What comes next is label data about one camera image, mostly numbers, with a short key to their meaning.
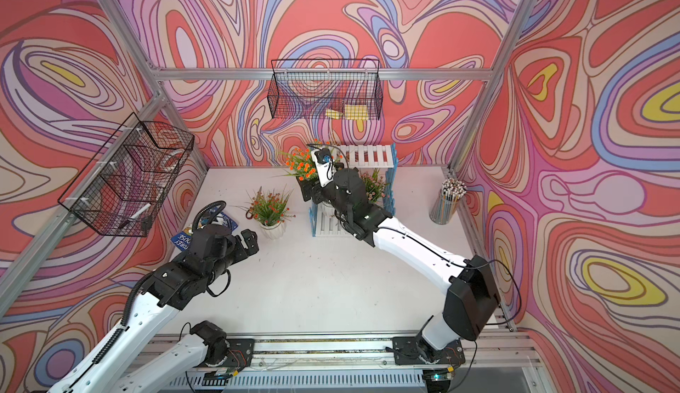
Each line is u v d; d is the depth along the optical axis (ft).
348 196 1.74
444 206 3.08
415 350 2.40
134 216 2.39
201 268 1.71
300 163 2.02
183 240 3.06
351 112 2.70
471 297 1.34
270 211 2.92
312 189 2.08
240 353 2.37
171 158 2.88
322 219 3.31
